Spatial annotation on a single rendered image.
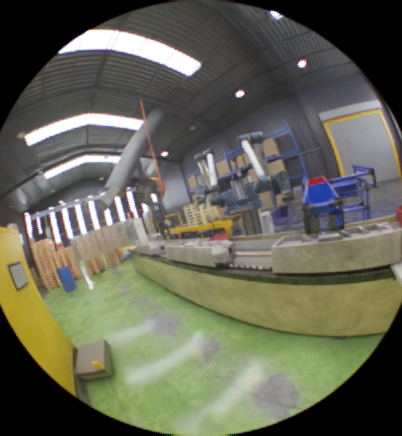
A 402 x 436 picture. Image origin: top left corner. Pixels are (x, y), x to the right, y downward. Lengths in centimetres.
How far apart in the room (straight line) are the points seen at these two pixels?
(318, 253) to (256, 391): 116
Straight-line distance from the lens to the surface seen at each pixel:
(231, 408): 143
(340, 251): 100
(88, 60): 930
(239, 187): 284
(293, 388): 145
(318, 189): 113
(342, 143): 1170
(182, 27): 867
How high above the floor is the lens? 141
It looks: 5 degrees down
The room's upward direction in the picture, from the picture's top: 17 degrees counter-clockwise
